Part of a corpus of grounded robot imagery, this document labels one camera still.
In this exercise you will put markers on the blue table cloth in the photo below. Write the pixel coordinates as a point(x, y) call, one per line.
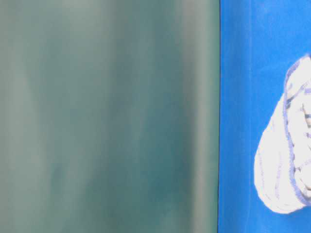
point(260, 40)

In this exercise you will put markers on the blurred green panel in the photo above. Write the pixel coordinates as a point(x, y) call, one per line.
point(109, 116)

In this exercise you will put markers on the white blue striped towel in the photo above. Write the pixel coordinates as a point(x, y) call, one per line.
point(282, 166)

